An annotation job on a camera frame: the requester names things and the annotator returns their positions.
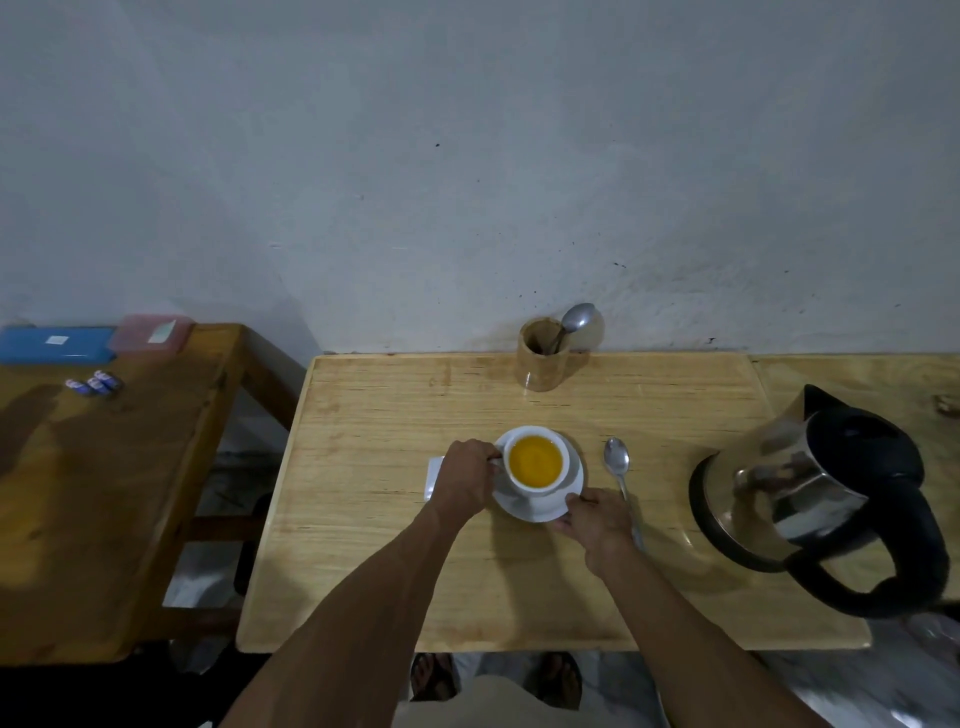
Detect person's left hand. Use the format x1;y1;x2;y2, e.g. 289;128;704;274
423;438;505;519

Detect person's right hand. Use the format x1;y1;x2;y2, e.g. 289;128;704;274
552;489;640;579

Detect white saucer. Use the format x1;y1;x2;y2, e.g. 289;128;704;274
491;429;587;525

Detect white tea cup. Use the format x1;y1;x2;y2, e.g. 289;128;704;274
491;426;573;497

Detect person's left forearm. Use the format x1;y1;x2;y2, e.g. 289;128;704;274
221;498;468;728

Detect person's right forearm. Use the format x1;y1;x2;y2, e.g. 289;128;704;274
585;547;834;728

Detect orange tea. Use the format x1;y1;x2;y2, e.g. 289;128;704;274
510;435;564;488

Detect silver teaspoon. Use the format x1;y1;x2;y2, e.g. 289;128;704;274
603;437;647;553

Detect wooden cutlery holder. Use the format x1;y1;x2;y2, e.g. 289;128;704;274
515;317;572;393

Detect light wooden table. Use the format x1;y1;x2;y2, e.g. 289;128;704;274
236;352;873;654

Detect person's right foot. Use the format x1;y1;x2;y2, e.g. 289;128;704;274
524;651;585;711

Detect person's foot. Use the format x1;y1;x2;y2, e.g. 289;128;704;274
524;651;585;711
410;653;461;703

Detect person's left foot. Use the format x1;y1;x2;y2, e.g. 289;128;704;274
410;653;461;703

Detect beige shorts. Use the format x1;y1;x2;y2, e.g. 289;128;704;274
390;674;670;728

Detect pink plastic box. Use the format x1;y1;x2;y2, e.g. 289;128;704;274
107;314;197;356

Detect clear plastic bag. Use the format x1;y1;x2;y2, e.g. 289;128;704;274
898;610;960;655

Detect brown wooden table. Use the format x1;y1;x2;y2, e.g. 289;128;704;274
0;323;301;669

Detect blue plastic box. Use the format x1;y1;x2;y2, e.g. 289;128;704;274
0;325;118;367

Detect silver spoon with dark handle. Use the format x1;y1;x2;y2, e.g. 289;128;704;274
543;303;599;356

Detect steel kettle with black handle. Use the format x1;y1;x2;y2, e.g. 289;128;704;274
688;384;952;621

